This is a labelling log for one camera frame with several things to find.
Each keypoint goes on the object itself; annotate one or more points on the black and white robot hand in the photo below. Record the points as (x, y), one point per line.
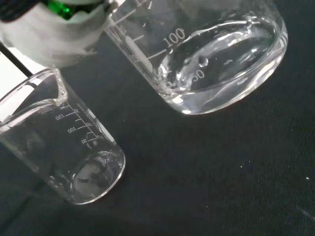
(49, 37)

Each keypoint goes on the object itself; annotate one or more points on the black bench cloth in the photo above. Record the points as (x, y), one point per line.
(197, 172)

